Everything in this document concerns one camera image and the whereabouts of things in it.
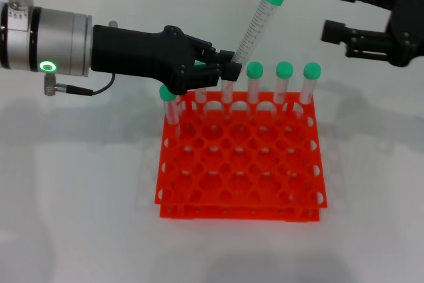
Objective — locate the orange test tube rack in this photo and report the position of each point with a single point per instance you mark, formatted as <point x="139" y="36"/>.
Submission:
<point x="212" y="215"/>

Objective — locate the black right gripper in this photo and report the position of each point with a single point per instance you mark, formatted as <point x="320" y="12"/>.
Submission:
<point x="407" y="31"/>

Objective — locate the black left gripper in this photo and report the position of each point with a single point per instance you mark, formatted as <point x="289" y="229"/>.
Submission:
<point x="132" y="54"/>

